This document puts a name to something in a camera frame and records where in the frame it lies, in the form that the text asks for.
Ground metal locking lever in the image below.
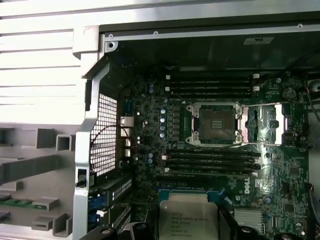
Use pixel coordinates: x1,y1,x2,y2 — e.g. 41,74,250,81
239,100,290,108

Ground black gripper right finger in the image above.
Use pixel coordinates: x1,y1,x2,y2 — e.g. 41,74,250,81
217,207,267,240

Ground round coin battery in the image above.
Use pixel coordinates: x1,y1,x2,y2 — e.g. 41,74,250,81
283,87,297,100

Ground green RAM stick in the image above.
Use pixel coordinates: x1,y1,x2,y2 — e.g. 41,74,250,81
0,197,35,206

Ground black PC case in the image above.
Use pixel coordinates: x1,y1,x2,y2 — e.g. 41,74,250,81
72,14,320,240

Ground black expansion slot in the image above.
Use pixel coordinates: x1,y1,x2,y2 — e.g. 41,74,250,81
156,174,212,185

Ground green motherboard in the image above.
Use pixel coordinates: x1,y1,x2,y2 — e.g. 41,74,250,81
117,62,311,240

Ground silver CPU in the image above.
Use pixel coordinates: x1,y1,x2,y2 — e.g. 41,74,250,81
156,188,222,240

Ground grey parts rack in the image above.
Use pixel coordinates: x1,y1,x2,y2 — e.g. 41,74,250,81
0,122,77,240

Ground grey case foot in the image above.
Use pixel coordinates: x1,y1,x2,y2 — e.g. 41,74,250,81
72,24,101,61

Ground black RAM slot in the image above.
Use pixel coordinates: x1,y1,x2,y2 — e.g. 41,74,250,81
163,154,262,162
164,73,261,80
163,160,262,168
164,79,261,86
163,148,262,155
164,85,261,92
164,91,261,98
163,167,262,175

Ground CPU socket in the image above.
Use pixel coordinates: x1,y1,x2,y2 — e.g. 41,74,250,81
186,101,245,146

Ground small silver heatsink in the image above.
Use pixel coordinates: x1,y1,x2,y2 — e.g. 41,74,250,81
233,207,264,226

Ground metal socket cover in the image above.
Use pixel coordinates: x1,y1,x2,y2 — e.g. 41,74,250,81
239,102,286,146

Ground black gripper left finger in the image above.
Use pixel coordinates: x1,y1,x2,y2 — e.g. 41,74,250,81
73,219,161,240

